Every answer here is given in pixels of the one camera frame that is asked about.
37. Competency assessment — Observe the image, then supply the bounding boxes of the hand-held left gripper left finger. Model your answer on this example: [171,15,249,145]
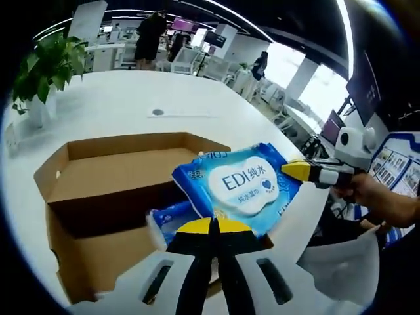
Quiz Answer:
[70,218,216,315]

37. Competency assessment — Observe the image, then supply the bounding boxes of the hanging dark display screen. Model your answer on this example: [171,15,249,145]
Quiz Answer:
[346,49,384,127]

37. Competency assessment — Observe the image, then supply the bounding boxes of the blue wet wipes soft item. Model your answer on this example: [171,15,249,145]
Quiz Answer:
[172,142,305,240]

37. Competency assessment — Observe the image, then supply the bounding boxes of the ceiling light strips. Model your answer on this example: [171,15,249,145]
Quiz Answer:
[31,0,360,91]

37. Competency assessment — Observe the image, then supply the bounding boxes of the white mesh office chair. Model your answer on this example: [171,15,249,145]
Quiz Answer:
[297,224,387,298]

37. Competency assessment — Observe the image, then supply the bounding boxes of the blue white tissue pack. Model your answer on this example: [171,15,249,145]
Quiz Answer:
[146,199,201,253]

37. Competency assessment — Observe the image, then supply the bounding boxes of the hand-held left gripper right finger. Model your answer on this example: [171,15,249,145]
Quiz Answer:
[213,219,332,315]

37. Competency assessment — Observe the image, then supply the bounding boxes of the open laptop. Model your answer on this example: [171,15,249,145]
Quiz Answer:
[320,110,347,147]

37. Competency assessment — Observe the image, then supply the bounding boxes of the person's right hand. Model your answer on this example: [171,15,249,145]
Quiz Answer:
[340,172,385,215]

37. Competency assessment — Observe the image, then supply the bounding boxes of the purple display screen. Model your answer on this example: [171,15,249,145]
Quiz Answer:
[171,16,198,33]

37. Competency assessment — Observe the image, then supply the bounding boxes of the blue wall poster board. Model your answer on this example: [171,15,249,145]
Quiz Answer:
[369,131,420,200]

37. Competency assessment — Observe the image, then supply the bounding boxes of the green potted plant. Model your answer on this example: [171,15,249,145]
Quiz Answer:
[11,31,89,129]

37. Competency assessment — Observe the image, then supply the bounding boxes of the black display on stand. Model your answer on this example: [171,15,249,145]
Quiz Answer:
[203,31,228,78]

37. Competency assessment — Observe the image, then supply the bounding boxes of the table cable port cover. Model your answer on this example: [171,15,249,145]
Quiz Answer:
[146,106,219,119]

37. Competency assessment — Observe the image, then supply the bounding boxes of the clear plastic holder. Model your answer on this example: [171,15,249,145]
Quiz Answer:
[3,123,19,157]

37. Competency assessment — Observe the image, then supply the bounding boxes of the brown cardboard shoe box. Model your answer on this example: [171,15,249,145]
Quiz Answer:
[33,131,276,305]

